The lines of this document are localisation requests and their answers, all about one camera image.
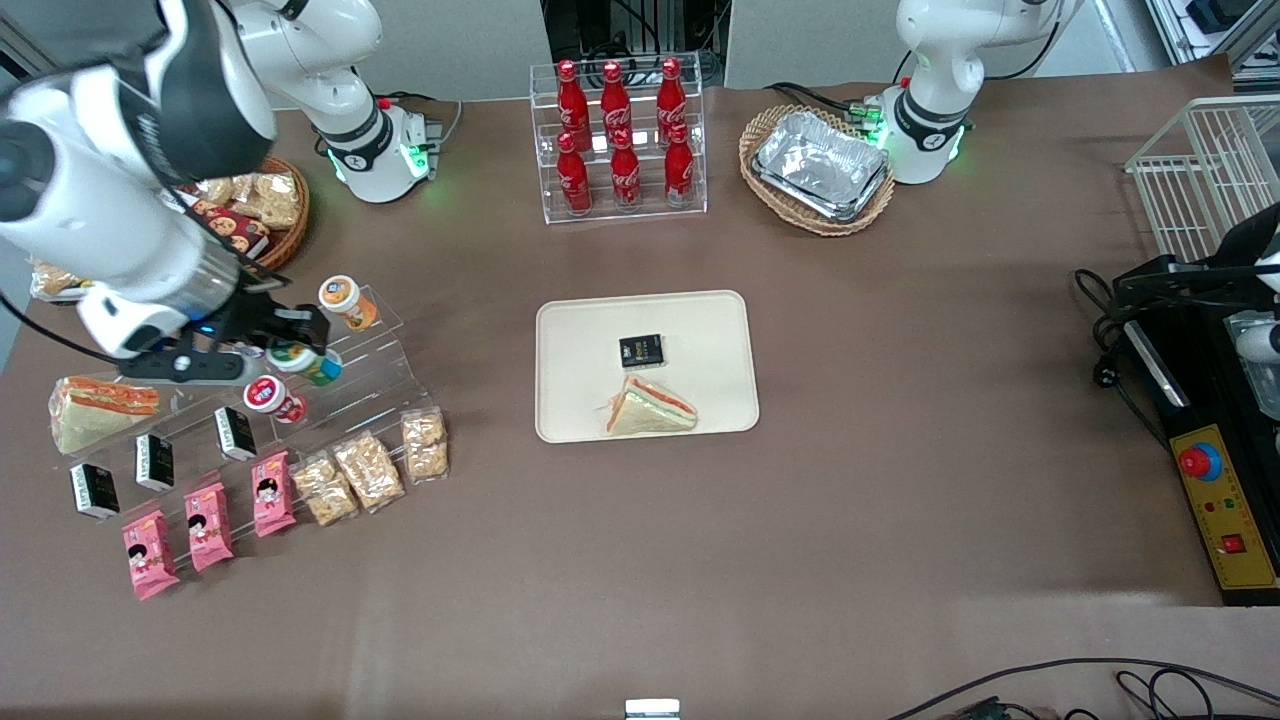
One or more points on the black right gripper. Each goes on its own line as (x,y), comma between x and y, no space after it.
(258,313)

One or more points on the green gum canister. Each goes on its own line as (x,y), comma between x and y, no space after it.
(305,365)

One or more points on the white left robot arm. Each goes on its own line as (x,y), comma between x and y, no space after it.
(940,110)

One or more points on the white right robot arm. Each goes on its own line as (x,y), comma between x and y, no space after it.
(100,210)

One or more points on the red gum canister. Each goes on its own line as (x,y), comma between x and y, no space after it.
(272,398)

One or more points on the orange gum canister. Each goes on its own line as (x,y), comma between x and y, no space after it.
(345,300)

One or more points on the black gum box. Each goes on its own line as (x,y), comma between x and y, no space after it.
(155,462)
(95,490)
(642,350)
(236,434)

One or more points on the cream plastic tray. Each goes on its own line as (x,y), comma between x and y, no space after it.
(700,340)

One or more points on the clear acrylic stepped shelf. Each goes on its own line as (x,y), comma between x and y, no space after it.
(370,370)

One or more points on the wicker basket with snacks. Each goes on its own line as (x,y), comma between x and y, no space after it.
(292,240)

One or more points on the dark red biscuit pack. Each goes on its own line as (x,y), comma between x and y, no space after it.
(235,232)

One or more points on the beige cookie bag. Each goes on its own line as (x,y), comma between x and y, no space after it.
(270,200)

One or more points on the clear cracker pack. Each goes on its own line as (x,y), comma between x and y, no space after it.
(369,470)
(325,490)
(425,445)

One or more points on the pink snack pack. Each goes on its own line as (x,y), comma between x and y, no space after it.
(209,527)
(273,494)
(150,555)

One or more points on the wrapped triangle sandwich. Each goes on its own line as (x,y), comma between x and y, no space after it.
(100,410)
(650,412)

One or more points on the clear snack bag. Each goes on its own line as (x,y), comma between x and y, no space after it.
(50,280)

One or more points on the red cola bottle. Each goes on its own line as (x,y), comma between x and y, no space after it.
(574,180)
(615,95)
(626,175)
(679,165)
(569,95)
(671,92)

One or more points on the clear acrylic bottle rack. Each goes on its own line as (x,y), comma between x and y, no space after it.
(690,215)

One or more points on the dark equipment behind table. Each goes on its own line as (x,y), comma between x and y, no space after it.
(630,30)

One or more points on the wicker basket with foil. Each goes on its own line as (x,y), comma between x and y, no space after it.
(770,195)

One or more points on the stacked foil containers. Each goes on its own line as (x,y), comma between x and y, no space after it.
(820,165)

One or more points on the black power plug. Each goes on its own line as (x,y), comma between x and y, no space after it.
(1105,374)

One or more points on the red emergency stop button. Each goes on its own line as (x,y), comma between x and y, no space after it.
(1198,461)

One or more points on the black sealing machine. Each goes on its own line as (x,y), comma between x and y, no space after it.
(1215,420)

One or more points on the yellow control panel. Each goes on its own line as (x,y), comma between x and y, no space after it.
(1225,520)

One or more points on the clear plastic container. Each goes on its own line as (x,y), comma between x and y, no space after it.
(1255,360)

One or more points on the red rocker switch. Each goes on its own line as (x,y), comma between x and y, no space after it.
(1232,545)

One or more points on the metal frame with equipment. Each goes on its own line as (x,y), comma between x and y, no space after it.
(1215,30)

